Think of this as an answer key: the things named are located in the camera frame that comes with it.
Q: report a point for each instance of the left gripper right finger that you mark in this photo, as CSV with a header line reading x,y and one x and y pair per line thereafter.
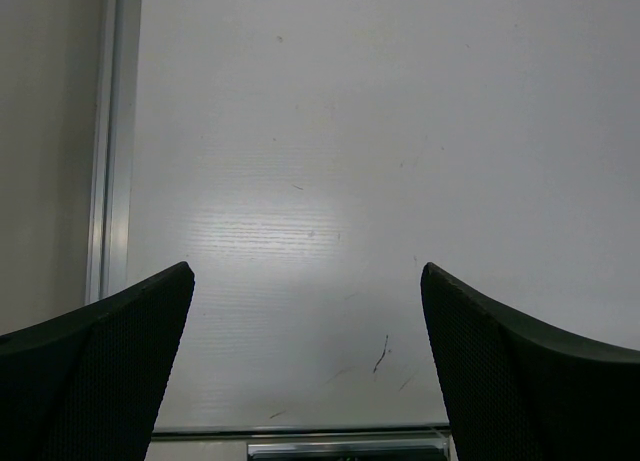
x,y
517,388

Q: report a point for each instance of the aluminium table edge rail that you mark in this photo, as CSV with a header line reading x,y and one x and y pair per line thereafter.
x,y
106,266

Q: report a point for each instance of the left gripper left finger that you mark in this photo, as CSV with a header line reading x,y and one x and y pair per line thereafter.
x,y
88,385

